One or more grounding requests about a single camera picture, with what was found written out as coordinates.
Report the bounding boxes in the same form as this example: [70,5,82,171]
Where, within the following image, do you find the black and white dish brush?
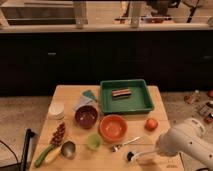
[126,150,156,162]

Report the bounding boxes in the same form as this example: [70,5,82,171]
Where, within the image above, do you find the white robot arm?
[156,118,213,171]

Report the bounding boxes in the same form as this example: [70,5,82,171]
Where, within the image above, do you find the dark maroon bowl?
[74,105,98,129]

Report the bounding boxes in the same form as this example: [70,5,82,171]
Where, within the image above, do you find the orange red bowl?
[99,115,128,143]

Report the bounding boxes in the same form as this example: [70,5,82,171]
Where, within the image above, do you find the white and teal cloth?
[73,90,97,111]

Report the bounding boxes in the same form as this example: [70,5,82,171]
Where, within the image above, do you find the green plastic tray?
[100,79,154,114]

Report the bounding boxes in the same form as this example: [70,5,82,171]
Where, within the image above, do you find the small green cup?
[87,134,102,150]

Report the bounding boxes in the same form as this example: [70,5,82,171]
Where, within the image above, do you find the small orange fruit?
[145,118,158,131]

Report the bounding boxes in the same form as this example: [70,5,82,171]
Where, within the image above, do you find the silver metal fork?
[110,136,141,152]

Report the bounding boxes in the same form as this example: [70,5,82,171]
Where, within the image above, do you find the red grape bunch toy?
[50,122,66,146]

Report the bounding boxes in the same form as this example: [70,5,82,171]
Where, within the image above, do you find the yellow corn toy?
[45,147,61,164]

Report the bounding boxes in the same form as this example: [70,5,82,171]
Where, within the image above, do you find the black stand left of table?
[20,129,35,171]

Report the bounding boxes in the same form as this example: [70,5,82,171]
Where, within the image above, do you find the green cucumber toy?
[34,144,55,168]

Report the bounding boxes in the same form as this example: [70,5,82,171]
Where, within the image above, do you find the black cable on floor left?
[0,139,22,171]

